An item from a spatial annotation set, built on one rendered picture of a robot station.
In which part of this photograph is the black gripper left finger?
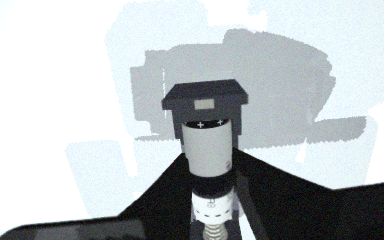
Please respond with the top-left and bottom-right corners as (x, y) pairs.
(0, 153), (192, 240)

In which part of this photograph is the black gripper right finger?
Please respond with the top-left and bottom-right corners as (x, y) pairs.
(232, 147), (384, 240)

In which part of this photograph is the white cylindrical battery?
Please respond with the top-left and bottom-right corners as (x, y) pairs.
(182, 119), (234, 225)

